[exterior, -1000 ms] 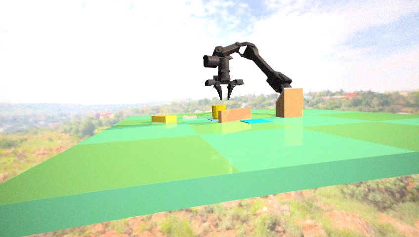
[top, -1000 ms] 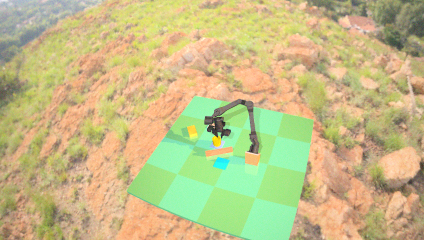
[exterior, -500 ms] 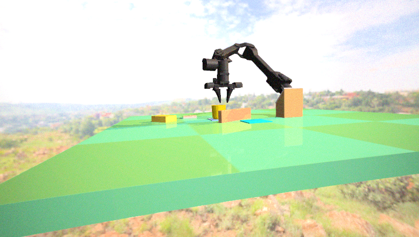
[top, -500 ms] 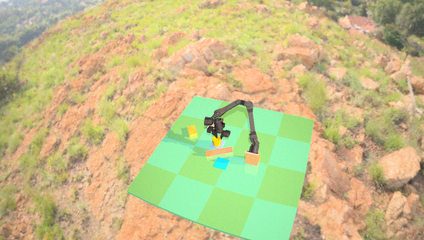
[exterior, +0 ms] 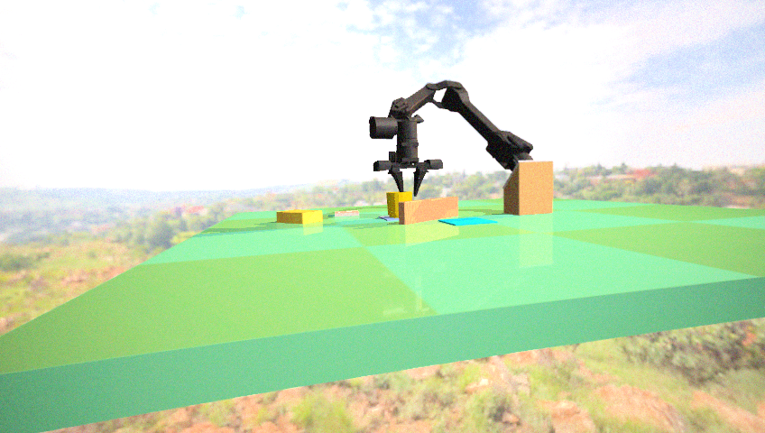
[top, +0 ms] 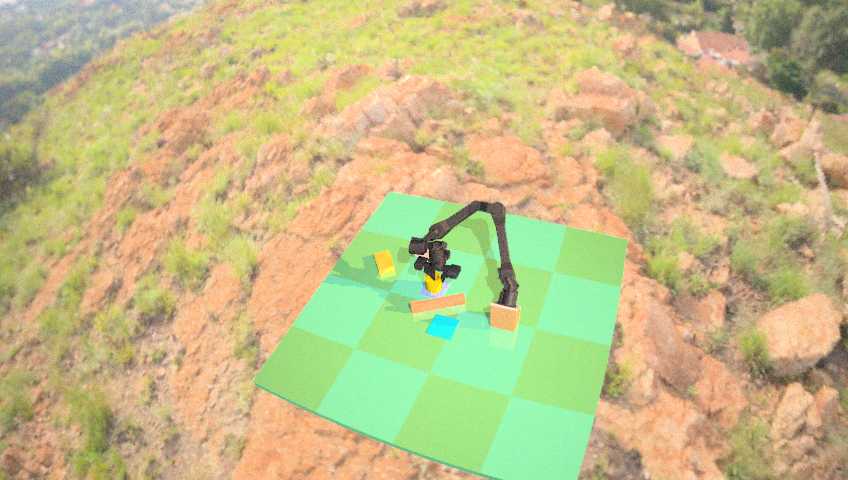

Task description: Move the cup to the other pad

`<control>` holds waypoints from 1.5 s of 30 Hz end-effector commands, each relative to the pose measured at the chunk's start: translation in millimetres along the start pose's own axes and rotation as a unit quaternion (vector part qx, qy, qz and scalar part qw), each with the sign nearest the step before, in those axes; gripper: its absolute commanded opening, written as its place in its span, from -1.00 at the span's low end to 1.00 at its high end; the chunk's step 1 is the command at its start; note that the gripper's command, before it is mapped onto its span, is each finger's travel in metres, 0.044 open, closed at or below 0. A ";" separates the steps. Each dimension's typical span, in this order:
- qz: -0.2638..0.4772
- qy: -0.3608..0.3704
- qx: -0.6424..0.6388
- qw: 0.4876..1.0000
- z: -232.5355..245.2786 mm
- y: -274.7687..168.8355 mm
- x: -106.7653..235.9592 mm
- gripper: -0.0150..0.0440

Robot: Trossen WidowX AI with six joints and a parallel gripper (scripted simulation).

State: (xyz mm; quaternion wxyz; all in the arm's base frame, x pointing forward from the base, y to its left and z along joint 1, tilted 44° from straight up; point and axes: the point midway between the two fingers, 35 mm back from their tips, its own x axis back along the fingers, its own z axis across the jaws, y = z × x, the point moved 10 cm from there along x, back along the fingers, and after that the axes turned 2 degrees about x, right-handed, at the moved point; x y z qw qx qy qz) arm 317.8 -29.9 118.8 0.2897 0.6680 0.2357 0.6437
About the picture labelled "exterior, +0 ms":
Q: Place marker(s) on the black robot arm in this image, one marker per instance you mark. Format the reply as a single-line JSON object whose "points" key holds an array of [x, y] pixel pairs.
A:
{"points": [[505, 147]]}

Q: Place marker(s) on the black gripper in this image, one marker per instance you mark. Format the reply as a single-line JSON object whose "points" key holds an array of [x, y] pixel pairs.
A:
{"points": [[407, 151]]}

